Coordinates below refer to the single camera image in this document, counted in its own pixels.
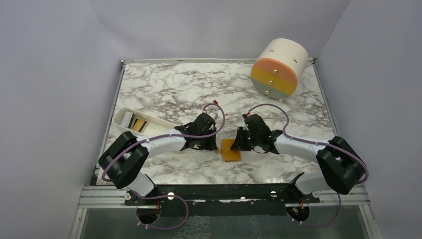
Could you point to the black metal base rail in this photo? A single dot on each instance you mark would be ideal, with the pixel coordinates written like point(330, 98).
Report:
point(213, 200)

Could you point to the yellow leather card holder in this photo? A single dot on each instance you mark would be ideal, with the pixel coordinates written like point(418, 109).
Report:
point(228, 155)

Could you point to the cylindrical pastel drawer box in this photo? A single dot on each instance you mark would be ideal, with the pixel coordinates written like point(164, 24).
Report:
point(277, 70)

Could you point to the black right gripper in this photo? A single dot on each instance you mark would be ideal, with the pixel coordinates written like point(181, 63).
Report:
point(239, 144)

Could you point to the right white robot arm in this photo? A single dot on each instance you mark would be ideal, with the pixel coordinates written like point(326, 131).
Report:
point(340, 168)

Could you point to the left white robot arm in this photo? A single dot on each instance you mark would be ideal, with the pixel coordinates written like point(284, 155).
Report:
point(123, 160)

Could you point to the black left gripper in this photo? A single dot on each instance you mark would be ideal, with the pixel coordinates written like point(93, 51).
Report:
point(211, 146)

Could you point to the white oval plastic tray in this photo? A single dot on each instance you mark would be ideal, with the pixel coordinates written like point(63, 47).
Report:
point(154, 125)

